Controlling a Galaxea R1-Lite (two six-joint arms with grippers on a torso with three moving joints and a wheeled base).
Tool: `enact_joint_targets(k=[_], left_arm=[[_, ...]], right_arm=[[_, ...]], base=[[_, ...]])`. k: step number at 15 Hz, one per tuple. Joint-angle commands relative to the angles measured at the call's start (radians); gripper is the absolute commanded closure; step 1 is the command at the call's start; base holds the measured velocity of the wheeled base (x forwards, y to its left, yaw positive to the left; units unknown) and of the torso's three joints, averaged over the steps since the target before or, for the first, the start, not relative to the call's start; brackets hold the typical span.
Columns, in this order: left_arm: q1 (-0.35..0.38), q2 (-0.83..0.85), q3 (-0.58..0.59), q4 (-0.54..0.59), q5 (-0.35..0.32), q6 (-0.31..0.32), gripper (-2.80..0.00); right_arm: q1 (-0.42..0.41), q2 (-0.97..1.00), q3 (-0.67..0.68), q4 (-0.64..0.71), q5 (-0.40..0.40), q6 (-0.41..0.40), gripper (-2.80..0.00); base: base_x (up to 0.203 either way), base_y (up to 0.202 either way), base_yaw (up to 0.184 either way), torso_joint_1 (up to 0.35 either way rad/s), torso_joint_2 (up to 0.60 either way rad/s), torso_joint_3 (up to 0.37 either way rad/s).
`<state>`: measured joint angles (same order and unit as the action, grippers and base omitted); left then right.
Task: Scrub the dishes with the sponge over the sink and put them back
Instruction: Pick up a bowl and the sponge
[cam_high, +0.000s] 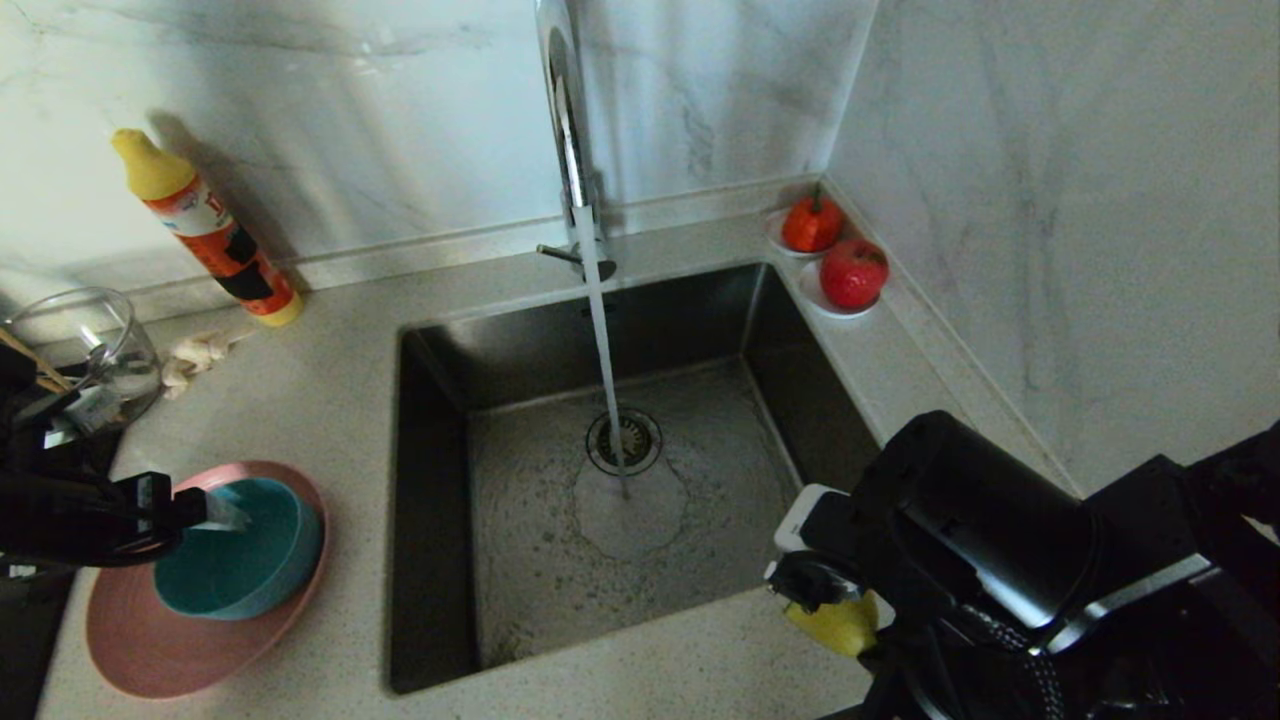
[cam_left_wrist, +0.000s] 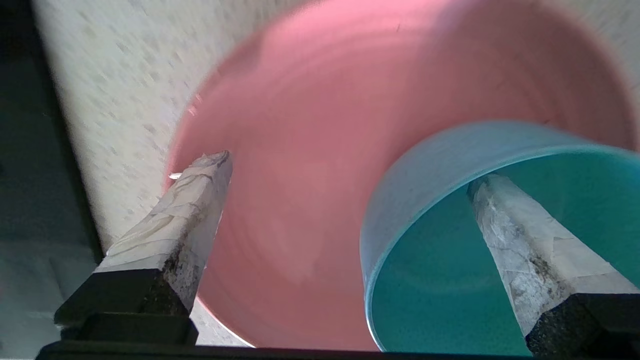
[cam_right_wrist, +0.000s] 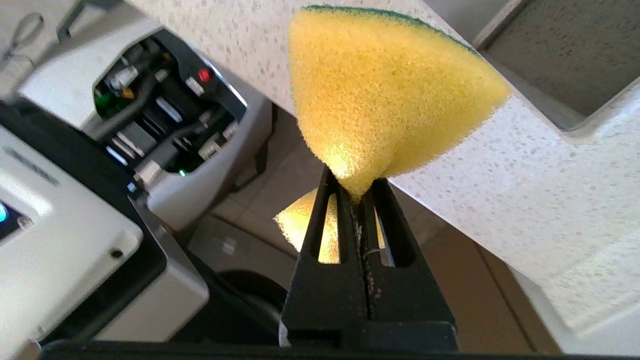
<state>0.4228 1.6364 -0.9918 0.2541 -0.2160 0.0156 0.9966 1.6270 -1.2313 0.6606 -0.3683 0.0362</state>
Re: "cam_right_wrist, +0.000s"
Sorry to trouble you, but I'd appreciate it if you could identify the stainless steel sink basin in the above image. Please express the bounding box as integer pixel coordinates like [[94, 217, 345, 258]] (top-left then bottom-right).
[[475, 0, 640, 132]]

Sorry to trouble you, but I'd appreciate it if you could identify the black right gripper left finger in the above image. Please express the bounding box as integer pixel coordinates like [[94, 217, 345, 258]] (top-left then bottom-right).
[[279, 167, 370, 347]]

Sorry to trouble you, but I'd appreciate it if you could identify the thin black floor cable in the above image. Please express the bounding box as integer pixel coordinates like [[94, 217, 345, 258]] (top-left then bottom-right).
[[0, 12, 46, 71]]

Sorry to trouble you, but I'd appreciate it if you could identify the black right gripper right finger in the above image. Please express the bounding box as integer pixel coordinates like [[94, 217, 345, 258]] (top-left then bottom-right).
[[359, 177, 458, 351]]

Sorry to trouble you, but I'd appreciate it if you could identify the white robot torso panel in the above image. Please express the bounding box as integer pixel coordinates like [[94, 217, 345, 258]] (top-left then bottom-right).
[[0, 100, 210, 347]]

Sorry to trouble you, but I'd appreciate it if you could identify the grey robot base chassis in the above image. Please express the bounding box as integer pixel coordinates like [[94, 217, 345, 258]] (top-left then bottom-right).
[[17, 0, 273, 232]]

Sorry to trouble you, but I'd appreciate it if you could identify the yellow and green sponge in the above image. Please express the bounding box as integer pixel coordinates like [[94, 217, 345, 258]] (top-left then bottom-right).
[[274, 5, 512, 265]]

